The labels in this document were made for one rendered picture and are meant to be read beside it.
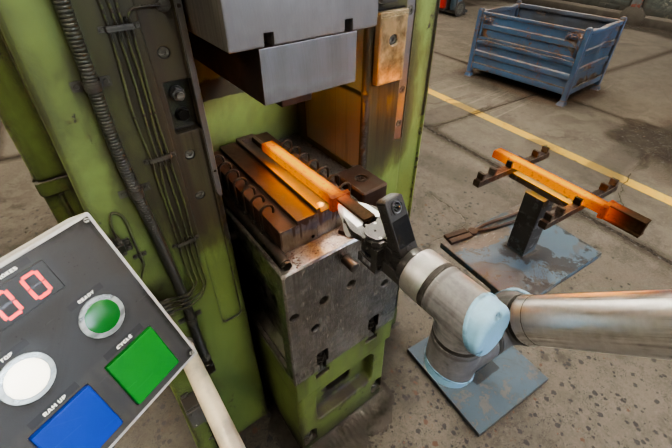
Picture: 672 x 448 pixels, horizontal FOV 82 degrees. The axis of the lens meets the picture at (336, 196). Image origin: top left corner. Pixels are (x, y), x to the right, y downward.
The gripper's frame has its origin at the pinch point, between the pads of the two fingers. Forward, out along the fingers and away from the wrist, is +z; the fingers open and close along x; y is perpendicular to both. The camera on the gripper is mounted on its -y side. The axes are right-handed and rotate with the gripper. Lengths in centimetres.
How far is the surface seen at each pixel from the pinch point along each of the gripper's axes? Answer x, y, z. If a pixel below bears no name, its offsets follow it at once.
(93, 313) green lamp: -46.8, -5.2, -3.9
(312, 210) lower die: -2.9, 5.9, 8.3
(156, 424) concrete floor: -53, 106, 41
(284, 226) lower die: -10.3, 6.9, 8.4
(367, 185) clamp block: 14.6, 6.8, 9.3
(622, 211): 57, 7, -34
